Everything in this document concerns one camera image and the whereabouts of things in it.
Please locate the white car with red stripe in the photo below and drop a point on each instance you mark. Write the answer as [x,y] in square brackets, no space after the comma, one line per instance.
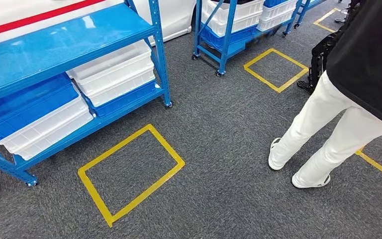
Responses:
[177,13]

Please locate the black legged robot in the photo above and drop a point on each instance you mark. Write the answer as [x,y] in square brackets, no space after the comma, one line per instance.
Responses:
[319,56]

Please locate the white plastic crate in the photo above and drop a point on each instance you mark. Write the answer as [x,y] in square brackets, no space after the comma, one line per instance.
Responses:
[234,16]
[112,61]
[276,16]
[46,132]
[118,89]

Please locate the blue metal shelf rack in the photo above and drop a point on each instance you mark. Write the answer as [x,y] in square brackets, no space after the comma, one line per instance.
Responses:
[300,13]
[62,46]
[225,49]

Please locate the person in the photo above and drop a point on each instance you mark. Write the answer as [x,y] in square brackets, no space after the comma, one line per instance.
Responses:
[369,59]

